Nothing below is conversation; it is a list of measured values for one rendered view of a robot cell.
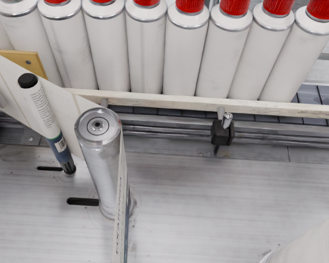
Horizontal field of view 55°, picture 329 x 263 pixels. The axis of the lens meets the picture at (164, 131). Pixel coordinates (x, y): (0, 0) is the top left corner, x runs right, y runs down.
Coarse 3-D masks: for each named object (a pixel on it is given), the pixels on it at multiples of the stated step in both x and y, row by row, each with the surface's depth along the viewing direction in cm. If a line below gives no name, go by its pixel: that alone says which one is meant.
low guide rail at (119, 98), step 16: (80, 96) 47; (96, 96) 47; (112, 96) 47; (128, 96) 47; (144, 96) 47; (160, 96) 47; (176, 96) 47; (240, 112) 48; (256, 112) 48; (272, 112) 48; (288, 112) 48; (304, 112) 47; (320, 112) 47
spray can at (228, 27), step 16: (224, 0) 36; (240, 0) 35; (224, 16) 37; (240, 16) 37; (208, 32) 40; (224, 32) 37; (240, 32) 37; (208, 48) 41; (224, 48) 39; (240, 48) 40; (208, 64) 43; (224, 64) 42; (208, 80) 45; (224, 80) 44; (208, 96) 48; (224, 96) 48
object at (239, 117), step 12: (300, 96) 53; (312, 96) 53; (324, 96) 53; (108, 108) 50; (120, 108) 50; (132, 108) 50; (144, 108) 50; (156, 108) 50; (240, 120) 50; (252, 120) 50; (264, 120) 50; (276, 120) 50; (288, 120) 50; (300, 120) 50; (312, 120) 50; (324, 120) 50
